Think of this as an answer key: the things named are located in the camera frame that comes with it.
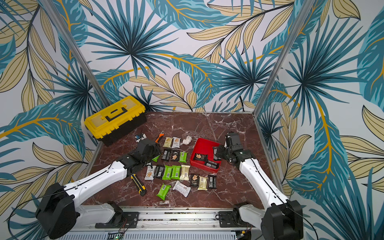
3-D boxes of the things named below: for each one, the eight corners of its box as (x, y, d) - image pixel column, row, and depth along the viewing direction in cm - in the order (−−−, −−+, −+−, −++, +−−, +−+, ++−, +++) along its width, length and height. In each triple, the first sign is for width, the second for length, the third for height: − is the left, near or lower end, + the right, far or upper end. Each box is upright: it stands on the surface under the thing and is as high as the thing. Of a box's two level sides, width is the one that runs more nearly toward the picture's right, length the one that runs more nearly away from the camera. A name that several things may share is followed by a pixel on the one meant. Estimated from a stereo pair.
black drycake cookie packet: (171, 161, 96) (170, 159, 94) (171, 151, 100) (171, 150, 98) (179, 161, 96) (179, 159, 94) (180, 151, 100) (179, 150, 98)
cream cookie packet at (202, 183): (197, 190, 85) (197, 189, 83) (197, 177, 90) (197, 175, 88) (207, 190, 85) (207, 189, 83) (206, 177, 90) (207, 175, 88)
